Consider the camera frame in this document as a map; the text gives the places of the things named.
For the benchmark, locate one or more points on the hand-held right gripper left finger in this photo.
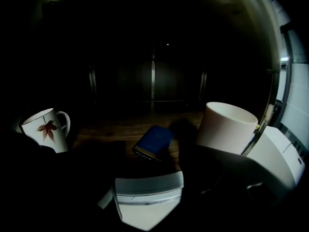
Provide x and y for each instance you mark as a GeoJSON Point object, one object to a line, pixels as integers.
{"type": "Point", "coordinates": [79, 175]}

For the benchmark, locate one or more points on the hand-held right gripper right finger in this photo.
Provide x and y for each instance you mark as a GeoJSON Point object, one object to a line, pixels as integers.
{"type": "Point", "coordinates": [217, 178]}

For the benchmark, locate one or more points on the blue box item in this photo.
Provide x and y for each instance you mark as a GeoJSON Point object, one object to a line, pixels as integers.
{"type": "Point", "coordinates": [154, 142]}

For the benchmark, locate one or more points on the dark wooden shelf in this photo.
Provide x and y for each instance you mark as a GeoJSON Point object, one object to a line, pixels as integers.
{"type": "Point", "coordinates": [135, 127]}

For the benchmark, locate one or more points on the plain white cup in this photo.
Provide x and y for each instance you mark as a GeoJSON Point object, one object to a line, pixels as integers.
{"type": "Point", "coordinates": [224, 128]}

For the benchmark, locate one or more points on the white mug with leaf print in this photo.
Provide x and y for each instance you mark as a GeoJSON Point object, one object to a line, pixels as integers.
{"type": "Point", "coordinates": [47, 132]}

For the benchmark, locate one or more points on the white appliance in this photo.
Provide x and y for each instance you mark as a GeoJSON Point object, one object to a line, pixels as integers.
{"type": "Point", "coordinates": [275, 158]}

